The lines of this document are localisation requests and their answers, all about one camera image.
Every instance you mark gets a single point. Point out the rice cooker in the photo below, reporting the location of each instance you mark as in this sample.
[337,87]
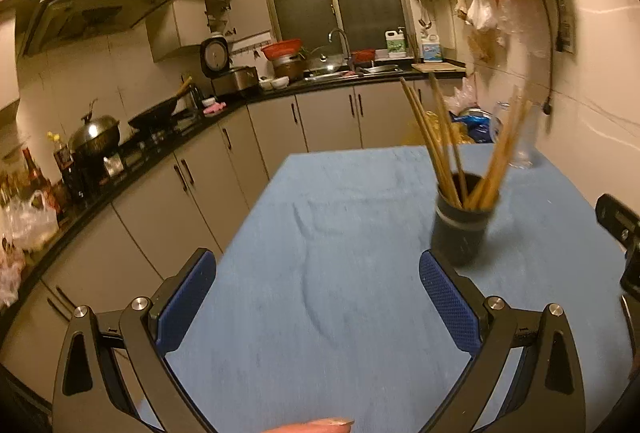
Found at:
[227,80]

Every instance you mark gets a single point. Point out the glass pot lid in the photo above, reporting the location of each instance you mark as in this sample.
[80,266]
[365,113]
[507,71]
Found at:
[320,61]

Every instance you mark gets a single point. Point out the lower kitchen cabinets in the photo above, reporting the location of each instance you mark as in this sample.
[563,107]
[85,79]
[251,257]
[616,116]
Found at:
[193,187]

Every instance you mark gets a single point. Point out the white bowl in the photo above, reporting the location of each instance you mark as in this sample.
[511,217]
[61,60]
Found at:
[280,83]

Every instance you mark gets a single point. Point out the wooden cutting board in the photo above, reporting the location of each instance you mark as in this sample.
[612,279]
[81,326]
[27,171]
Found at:
[438,68]

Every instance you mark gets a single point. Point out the white plastic bag on floor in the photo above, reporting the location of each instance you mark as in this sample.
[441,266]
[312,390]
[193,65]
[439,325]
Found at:
[464,97]

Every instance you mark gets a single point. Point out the steel wok with lid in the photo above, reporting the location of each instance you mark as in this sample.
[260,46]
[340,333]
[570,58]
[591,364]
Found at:
[98,137]

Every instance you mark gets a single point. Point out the steel pot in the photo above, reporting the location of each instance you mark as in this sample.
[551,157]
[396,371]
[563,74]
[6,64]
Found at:
[291,66]

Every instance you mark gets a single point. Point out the red basin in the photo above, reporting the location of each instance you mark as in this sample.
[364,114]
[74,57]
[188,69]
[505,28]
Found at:
[276,50]

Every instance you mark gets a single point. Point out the black frying pan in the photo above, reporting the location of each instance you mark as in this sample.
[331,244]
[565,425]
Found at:
[158,116]

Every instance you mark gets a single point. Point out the white detergent jug green label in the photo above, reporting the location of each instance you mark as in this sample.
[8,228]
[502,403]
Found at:
[396,44]

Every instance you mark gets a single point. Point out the white jug blue label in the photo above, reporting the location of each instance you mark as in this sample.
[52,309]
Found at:
[431,49]

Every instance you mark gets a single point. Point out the blue plastic bag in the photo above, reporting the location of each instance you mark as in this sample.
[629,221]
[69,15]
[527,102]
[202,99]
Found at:
[477,124]

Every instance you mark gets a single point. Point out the dark grey utensil holder cup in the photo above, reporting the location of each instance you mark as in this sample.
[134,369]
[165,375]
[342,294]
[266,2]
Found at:
[458,234]

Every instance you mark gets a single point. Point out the white plastic bag on counter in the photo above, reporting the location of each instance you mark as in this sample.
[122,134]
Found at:
[29,224]

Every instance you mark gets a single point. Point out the pink cloth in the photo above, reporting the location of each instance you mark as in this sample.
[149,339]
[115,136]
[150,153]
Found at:
[214,108]

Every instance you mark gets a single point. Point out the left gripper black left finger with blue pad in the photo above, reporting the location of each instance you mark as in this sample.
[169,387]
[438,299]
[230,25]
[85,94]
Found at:
[113,375]

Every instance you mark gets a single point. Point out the yellow plastic bag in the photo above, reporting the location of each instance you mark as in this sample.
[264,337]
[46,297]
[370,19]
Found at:
[435,128]

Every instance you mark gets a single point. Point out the dark glass bottle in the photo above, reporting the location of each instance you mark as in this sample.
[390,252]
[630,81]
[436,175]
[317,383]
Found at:
[35,178]

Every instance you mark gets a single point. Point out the person's fingertip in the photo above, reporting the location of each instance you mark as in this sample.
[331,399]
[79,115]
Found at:
[325,425]

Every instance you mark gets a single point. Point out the blue table cloth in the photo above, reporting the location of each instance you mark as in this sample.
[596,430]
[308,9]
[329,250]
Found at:
[318,309]

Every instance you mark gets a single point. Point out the frosted glass mug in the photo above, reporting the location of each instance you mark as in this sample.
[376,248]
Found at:
[525,144]

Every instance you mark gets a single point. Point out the red bowl by sink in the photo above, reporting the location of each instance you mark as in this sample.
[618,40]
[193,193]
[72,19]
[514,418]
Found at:
[363,56]

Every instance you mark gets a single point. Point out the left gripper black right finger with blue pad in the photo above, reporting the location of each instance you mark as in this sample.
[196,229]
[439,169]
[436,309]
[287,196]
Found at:
[546,393]

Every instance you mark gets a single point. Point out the range hood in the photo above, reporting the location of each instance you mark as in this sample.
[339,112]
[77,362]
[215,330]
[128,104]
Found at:
[57,23]

